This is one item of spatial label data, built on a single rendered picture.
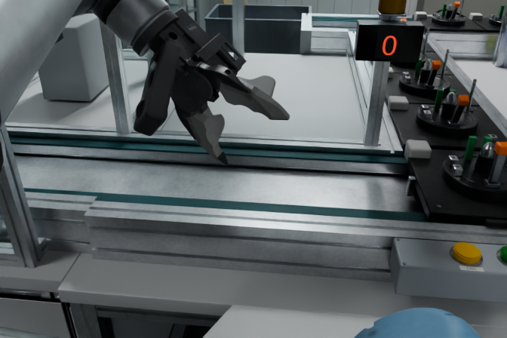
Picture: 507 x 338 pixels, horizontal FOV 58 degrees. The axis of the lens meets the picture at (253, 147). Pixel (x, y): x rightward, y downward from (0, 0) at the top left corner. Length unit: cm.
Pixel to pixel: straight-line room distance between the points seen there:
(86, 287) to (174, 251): 16
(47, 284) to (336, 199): 56
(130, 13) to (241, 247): 44
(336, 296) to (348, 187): 26
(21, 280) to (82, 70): 80
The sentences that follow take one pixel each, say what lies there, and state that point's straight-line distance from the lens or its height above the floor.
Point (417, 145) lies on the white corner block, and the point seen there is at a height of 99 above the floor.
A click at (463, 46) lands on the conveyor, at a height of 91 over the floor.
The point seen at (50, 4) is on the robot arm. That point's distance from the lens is 31.
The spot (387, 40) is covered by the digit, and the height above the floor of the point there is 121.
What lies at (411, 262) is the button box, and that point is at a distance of 76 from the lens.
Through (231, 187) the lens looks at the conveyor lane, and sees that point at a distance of 96.
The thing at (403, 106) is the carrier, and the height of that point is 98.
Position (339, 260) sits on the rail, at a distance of 82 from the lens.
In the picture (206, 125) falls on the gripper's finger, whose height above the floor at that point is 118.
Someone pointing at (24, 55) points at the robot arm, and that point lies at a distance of 27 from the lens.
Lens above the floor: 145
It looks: 28 degrees down
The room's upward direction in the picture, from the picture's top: straight up
